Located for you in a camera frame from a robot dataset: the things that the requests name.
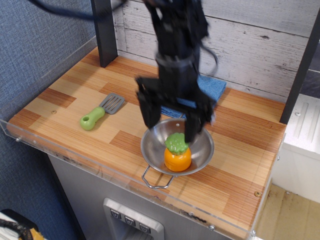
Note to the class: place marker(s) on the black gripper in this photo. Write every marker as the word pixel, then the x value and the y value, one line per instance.
pixel 176 87

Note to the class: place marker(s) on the orange toy carrot green top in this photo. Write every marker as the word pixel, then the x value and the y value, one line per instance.
pixel 177 153

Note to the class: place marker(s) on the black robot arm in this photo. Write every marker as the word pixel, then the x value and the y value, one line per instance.
pixel 180 26

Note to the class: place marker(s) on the blue folded towel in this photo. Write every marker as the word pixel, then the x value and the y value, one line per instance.
pixel 212 87

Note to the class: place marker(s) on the grey toy fridge cabinet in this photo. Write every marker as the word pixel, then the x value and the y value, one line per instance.
pixel 86 192

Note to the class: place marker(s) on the silver dispenser button panel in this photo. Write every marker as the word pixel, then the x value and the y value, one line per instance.
pixel 128 224

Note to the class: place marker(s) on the white side cabinet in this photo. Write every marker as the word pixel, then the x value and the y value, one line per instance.
pixel 297 168

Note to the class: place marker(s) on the clear acrylic table guard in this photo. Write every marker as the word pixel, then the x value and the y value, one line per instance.
pixel 246 136

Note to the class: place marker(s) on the yellow object bottom left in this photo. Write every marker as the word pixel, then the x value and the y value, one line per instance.
pixel 36 235

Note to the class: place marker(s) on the green handled grey toy spatula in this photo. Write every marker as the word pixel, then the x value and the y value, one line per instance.
pixel 110 105

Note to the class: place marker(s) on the steel bowl with wire handles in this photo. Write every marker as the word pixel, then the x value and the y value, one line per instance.
pixel 153 149

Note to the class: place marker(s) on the dark grey right post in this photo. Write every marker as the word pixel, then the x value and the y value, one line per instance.
pixel 302 71

